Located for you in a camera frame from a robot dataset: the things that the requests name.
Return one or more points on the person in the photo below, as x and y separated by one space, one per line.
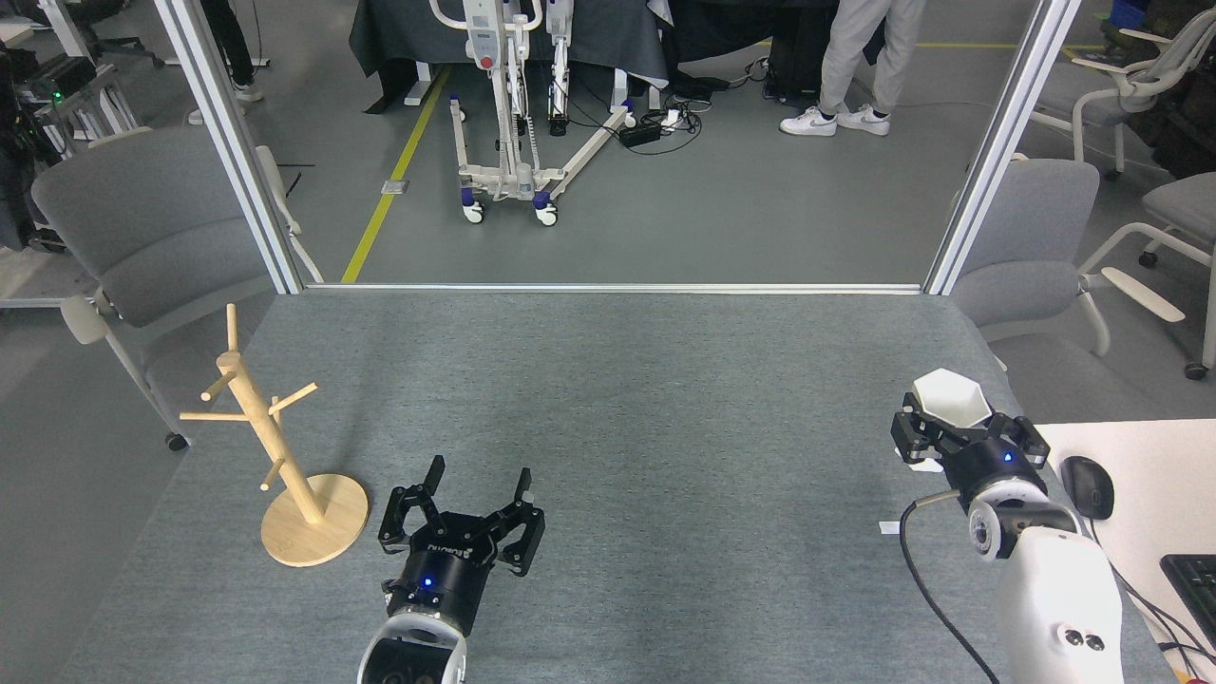
855 57
233 47

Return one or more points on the metal floor plate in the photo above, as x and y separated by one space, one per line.
394 187

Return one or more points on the blue box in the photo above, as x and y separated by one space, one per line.
1128 12

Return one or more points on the white frame office chair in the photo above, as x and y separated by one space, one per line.
1154 71

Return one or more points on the silver frame rail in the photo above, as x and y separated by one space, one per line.
617 288

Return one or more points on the black computer mouse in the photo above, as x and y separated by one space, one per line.
1091 486

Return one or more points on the white wheeled stand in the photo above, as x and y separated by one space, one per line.
518 176

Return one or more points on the silver frame post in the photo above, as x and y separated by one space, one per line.
997 142
228 142

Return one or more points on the white desk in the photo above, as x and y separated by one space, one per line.
1159 475

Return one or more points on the yellow floor tape line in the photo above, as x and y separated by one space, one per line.
385 204

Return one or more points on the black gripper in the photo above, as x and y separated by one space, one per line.
442 570
993 461

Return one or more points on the dark cloth covered table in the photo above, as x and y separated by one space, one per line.
427 33

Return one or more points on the black keyboard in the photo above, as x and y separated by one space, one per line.
1197 589

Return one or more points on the equipment rack with green light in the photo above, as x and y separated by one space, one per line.
66 85

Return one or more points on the white hexagonal cup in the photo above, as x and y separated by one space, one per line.
950 394

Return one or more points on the black power adapter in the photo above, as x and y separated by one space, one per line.
641 134

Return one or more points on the grey chair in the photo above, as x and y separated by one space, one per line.
1187 204
161 237
1031 247

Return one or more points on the wooden cup rack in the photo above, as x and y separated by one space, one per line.
313 532

